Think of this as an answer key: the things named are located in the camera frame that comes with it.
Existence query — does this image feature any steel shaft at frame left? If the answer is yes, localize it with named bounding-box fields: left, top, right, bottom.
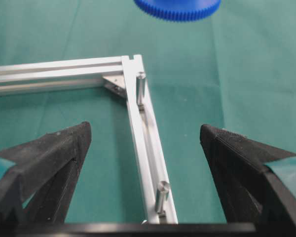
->
left=155, top=181, right=170, bottom=216

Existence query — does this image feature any aluminium extrusion frame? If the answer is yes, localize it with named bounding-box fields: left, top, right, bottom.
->
left=0, top=55, right=178, bottom=224

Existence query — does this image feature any green table cloth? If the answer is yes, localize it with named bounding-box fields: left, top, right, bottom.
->
left=0, top=0, right=296, bottom=223

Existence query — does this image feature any steel shaft near frame corner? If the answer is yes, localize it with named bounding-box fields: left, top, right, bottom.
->
left=136, top=72, right=147, bottom=108

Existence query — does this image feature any blue plastic gear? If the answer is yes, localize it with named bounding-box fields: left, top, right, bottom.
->
left=134, top=0, right=221, bottom=22

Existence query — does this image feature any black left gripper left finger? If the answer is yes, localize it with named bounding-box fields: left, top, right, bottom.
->
left=0, top=121, right=92, bottom=233

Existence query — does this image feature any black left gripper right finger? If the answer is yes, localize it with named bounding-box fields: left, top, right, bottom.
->
left=199, top=124, right=296, bottom=237

